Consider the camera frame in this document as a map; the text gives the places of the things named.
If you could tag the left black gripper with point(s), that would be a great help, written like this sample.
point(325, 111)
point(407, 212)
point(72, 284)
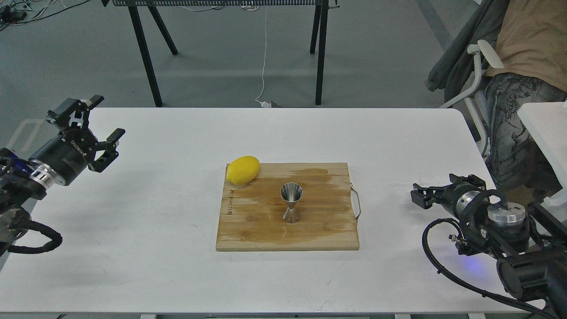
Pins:
point(75, 147)

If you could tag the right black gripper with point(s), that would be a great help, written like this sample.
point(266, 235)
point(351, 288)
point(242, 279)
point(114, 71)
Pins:
point(455, 197)

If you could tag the steel double jigger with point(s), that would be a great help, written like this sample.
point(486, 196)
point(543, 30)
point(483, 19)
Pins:
point(291, 193)

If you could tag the small clear glass cup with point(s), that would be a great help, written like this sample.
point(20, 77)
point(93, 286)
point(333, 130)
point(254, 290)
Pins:
point(428, 179)

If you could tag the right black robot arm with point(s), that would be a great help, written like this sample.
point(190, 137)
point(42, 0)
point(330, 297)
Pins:
point(528, 243)

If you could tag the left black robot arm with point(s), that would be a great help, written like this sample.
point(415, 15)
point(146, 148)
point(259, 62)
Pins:
point(20, 181)

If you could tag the grey office chair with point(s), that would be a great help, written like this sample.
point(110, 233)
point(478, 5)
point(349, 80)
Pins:
point(460, 71)

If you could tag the white side table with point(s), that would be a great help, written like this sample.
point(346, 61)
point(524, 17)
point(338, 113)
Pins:
point(547, 123)

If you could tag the yellow lemon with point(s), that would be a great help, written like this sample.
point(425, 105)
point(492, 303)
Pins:
point(242, 170)

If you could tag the person in tan shirt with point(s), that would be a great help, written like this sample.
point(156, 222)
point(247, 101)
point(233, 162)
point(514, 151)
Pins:
point(532, 47)

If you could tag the wooden cutting board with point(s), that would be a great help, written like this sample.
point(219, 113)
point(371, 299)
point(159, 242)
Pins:
point(251, 216)

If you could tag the black metal frame table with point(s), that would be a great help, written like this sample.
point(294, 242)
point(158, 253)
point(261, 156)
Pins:
point(229, 36)

